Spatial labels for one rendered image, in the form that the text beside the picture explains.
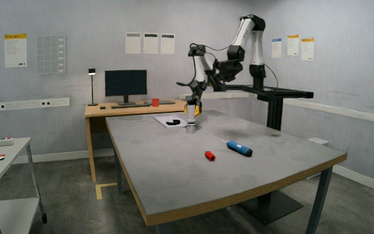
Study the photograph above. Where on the white plastic tube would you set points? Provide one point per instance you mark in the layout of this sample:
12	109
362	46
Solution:
191	113

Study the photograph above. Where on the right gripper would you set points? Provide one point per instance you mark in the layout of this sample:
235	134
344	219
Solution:
198	106

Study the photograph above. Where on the blue screwdriver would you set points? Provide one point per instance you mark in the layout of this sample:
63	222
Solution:
239	148

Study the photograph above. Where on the red-handled screwdriver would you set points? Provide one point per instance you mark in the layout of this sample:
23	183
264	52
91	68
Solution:
209	155

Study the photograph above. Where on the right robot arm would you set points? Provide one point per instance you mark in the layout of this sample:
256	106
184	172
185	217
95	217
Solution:
198	58

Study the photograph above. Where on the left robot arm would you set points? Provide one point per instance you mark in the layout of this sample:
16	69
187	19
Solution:
236	53

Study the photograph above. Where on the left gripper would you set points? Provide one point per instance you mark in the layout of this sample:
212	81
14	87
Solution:
215	80

